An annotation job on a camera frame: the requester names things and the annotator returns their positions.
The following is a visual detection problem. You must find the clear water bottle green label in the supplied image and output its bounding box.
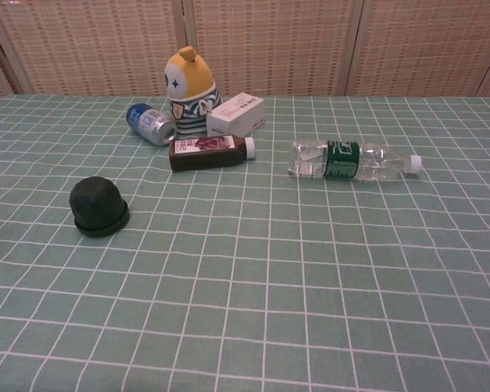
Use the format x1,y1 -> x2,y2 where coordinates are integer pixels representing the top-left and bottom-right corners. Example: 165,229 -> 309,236
287,138 -> 424,182

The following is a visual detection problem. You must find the dark juice bottle white cap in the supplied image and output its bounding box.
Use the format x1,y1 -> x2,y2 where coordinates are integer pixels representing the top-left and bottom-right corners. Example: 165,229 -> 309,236
168,135 -> 257,172

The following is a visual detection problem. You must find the blue silver drink can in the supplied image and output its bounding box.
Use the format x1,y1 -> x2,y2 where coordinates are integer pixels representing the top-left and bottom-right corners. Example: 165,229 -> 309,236
126,103 -> 177,146

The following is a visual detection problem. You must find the yellow striped plush toy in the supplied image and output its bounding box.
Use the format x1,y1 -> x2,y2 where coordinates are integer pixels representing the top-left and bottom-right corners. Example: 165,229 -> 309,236
163,46 -> 222,138

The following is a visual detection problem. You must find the green checked tablecloth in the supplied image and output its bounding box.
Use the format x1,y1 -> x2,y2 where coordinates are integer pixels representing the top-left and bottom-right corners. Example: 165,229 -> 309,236
0,94 -> 490,392

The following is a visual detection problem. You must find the white cardboard box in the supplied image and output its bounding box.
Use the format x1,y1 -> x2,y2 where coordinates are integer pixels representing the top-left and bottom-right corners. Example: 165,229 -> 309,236
206,91 -> 265,139

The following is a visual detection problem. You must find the bamboo folding screen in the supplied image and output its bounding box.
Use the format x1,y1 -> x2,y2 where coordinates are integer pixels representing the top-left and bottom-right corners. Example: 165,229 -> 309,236
0,0 -> 490,98

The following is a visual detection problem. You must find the dark green upturned bowl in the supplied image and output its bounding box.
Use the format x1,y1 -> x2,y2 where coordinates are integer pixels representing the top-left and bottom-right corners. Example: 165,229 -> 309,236
69,176 -> 131,238

